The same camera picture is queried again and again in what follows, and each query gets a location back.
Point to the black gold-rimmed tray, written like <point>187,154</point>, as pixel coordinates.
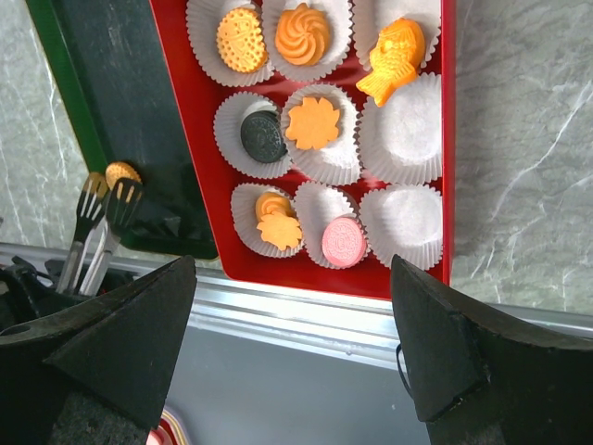
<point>110,70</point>

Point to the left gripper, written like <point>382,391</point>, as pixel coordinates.
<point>27,305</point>

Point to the pink macaron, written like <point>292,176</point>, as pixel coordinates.
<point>343,242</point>

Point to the black sandwich cookie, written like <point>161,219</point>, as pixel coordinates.
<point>261,137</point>

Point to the red cookie box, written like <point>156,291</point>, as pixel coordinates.
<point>198,97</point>

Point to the aluminium front rail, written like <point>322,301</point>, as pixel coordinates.
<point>345,327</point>

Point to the round dotted orange cookie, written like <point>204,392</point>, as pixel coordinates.
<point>240,42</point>

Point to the orange flower cookie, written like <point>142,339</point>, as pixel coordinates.
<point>313,124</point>

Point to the round dotted biscuit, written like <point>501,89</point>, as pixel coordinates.
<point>120,169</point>

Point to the orange fish cookie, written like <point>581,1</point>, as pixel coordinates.
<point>395,60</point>

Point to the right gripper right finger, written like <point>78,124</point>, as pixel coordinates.
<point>477,375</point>

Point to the metal tongs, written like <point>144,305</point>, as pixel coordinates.
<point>103,215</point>

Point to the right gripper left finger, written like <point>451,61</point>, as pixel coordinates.
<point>98,387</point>

